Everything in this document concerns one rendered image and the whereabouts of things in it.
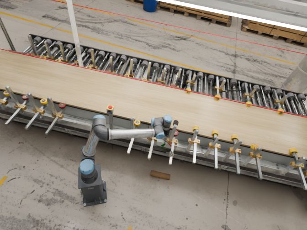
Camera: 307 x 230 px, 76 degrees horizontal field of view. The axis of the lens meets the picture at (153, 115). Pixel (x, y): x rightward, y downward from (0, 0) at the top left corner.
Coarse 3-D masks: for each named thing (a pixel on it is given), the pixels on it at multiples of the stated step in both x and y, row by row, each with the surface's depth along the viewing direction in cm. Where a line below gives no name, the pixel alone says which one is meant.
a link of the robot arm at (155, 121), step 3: (159, 117) 204; (162, 117) 204; (153, 120) 199; (156, 120) 200; (159, 120) 201; (162, 120) 201; (153, 123) 199; (156, 123) 198; (159, 123) 198; (162, 123) 202; (153, 126) 199
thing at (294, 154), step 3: (294, 153) 243; (294, 156) 242; (294, 159) 241; (297, 159) 238; (297, 168) 232; (300, 168) 230; (300, 171) 228; (300, 174) 226; (300, 177) 225; (303, 177) 223; (303, 180) 221; (303, 183) 219; (306, 183) 218; (303, 186) 218; (306, 186) 216; (306, 189) 215
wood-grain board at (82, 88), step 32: (0, 64) 290; (32, 64) 299; (64, 64) 308; (64, 96) 265; (96, 96) 272; (128, 96) 280; (160, 96) 288; (192, 96) 297; (192, 128) 257; (224, 128) 264; (256, 128) 271; (288, 128) 278
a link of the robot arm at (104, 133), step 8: (96, 128) 177; (104, 128) 178; (152, 128) 195; (160, 128) 194; (104, 136) 175; (112, 136) 179; (120, 136) 181; (128, 136) 184; (136, 136) 186; (144, 136) 189; (152, 136) 192; (160, 136) 192
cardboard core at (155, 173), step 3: (153, 171) 300; (156, 171) 301; (150, 174) 298; (153, 174) 298; (156, 174) 297; (159, 174) 298; (162, 174) 298; (165, 174) 298; (168, 174) 299; (159, 177) 299; (162, 177) 298; (165, 177) 297; (168, 177) 297
